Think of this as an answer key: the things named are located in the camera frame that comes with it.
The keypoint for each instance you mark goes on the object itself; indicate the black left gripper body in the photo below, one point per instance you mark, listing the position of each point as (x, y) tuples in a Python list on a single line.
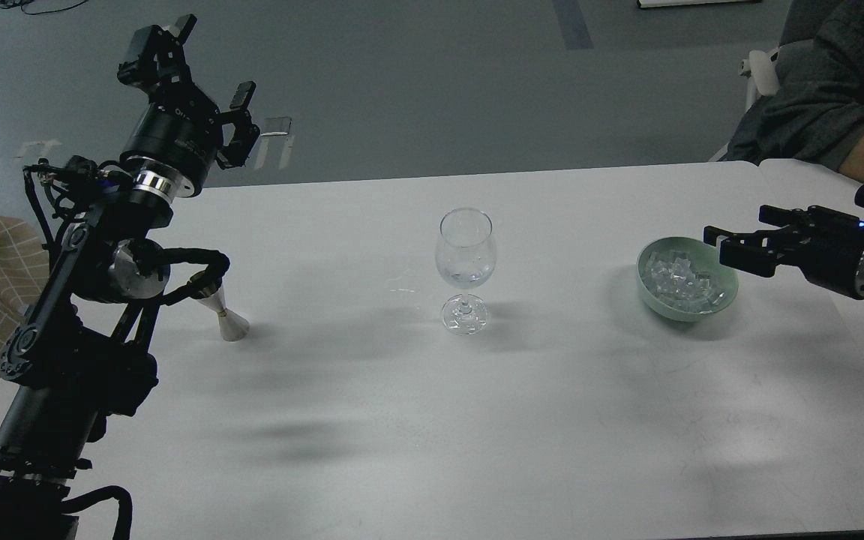
[(187, 145)]

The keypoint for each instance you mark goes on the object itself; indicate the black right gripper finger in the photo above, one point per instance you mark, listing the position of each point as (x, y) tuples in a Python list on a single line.
[(758, 253), (814, 219)]

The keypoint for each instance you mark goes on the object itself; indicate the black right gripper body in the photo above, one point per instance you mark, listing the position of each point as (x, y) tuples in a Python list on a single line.
[(833, 258)]

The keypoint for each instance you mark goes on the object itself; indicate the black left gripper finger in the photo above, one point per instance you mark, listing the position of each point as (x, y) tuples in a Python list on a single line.
[(245, 133), (155, 63)]

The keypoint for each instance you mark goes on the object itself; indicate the steel cocktail jigger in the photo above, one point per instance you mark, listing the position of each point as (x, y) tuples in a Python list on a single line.
[(232, 327)]

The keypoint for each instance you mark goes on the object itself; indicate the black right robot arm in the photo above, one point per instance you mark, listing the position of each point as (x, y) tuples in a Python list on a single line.
[(826, 246)]

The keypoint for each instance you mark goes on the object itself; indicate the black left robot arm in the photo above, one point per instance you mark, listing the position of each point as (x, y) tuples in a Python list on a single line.
[(82, 350)]

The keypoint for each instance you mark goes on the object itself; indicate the pile of clear ice cubes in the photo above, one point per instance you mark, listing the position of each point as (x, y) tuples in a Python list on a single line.
[(671, 277)]

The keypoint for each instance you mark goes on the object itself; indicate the clear wine glass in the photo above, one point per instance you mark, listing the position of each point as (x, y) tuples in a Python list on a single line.
[(465, 258)]

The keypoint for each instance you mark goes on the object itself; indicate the green bowl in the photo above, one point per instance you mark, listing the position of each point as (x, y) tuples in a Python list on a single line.
[(704, 257)]

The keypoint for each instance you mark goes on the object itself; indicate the person in grey jacket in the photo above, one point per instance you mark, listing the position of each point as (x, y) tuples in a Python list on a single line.
[(817, 114)]

